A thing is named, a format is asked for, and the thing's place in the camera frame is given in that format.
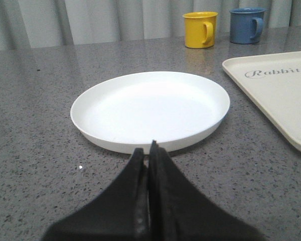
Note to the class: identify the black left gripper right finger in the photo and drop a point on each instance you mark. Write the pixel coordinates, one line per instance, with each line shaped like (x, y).
(178, 211)

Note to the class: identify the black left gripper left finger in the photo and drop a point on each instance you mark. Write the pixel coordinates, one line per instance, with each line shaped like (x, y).
(119, 213)

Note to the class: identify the white round plate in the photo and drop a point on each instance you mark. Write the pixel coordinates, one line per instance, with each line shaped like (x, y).
(175, 109)

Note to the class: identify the cream rabbit serving tray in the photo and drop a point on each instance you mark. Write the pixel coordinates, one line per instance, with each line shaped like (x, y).
(273, 83)

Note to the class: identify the yellow enamel mug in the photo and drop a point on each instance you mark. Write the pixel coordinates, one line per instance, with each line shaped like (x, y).
(200, 29)

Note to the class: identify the blue enamel mug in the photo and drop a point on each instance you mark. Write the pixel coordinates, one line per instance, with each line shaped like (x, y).
(246, 25)

